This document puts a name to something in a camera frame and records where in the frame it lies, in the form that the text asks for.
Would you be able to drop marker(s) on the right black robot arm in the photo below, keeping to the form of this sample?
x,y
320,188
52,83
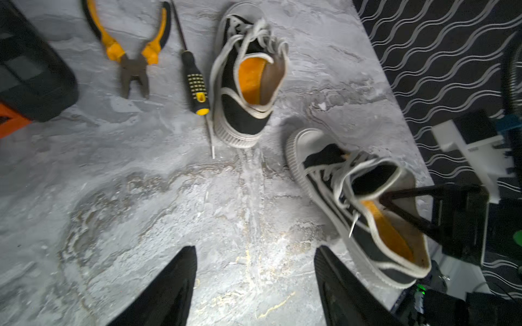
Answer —
x,y
438,308

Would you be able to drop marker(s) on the black yellow screwdriver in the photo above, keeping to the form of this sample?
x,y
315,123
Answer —
x,y
196,86

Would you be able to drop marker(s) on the yellow insole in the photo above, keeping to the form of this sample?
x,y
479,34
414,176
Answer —
x,y
389,235
250,78

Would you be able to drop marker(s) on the black white sneaker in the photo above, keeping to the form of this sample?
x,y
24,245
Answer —
x,y
338,179
244,32

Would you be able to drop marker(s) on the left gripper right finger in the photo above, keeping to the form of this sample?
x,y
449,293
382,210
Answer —
x,y
345,300

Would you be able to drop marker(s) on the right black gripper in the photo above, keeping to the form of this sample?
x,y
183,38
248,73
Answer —
x,y
481,219

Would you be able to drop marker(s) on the black plastic tool case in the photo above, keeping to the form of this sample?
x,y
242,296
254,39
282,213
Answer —
x,y
36,83

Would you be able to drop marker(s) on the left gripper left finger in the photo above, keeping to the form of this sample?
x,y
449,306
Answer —
x,y
167,299

